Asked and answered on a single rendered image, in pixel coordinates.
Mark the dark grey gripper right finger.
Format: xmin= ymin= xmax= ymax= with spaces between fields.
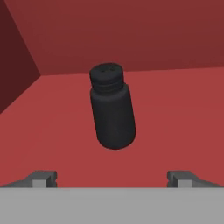
xmin=166 ymin=170 xmax=224 ymax=188

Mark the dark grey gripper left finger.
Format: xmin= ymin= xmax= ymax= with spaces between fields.
xmin=0 ymin=170 xmax=58 ymax=188

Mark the red cabinet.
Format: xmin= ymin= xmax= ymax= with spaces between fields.
xmin=0 ymin=0 xmax=224 ymax=188

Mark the black shaker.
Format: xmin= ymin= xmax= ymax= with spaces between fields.
xmin=88 ymin=61 xmax=137 ymax=151

